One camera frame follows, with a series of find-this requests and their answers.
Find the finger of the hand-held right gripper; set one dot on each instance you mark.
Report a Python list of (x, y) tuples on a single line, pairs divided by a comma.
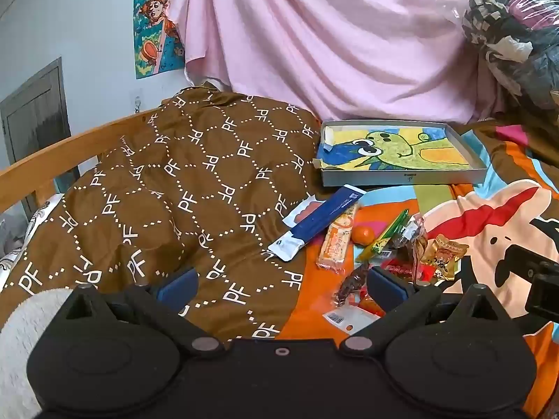
[(522, 259)]

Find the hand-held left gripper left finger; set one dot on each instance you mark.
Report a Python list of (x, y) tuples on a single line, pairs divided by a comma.
[(177, 287)]

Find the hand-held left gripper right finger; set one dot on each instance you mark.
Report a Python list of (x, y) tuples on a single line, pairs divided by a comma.
[(383, 287)]

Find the orange cereal bar packet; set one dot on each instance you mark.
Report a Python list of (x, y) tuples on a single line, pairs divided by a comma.
[(336, 240)]

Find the gold snack packet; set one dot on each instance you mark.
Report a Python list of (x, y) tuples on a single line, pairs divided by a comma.
[(445, 257)]

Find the long blue snack packet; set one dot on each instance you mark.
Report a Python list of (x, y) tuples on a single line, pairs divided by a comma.
[(323, 218)]

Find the grey shallow cardboard box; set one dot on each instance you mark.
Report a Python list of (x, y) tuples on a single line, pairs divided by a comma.
[(393, 179)]

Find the white packet with red dots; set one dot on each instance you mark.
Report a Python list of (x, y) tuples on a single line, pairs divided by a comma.
[(301, 211)]

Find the dark brown snack packet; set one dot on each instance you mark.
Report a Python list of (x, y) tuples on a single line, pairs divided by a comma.
[(351, 283)]

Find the clear packet of brown snack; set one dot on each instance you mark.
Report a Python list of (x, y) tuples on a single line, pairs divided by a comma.
[(412, 244)]

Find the green stick snack packet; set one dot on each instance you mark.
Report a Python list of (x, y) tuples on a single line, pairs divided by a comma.
[(386, 233)]

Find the mandarin orange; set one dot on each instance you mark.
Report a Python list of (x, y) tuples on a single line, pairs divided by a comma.
[(362, 235)]

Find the colourful cartoon printed blanket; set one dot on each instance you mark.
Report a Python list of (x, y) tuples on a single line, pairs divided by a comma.
[(480, 209)]

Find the brown patterned quilt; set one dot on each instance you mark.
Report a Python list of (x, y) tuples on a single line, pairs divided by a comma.
[(174, 183)]

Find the colourful crayon drawing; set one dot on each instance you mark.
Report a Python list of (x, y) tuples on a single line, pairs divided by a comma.
[(393, 148)]

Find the white plush pillow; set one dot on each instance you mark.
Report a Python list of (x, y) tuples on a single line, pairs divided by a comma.
[(22, 336)]

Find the clear plastic bag of clothes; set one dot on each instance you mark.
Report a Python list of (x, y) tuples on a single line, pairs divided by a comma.
[(515, 52)]

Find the grey door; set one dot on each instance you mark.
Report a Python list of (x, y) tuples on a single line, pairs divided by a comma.
[(35, 109)]

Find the pink cloth sheet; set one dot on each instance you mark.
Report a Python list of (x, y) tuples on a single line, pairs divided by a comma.
[(327, 43)]

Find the wooden bed rail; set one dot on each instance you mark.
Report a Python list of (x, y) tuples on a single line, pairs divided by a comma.
[(65, 144)]

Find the wall hook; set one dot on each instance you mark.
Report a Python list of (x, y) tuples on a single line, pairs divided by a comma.
[(138, 102)]

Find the cartoon wall poster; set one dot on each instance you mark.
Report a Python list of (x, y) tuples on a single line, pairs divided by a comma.
[(150, 30)]

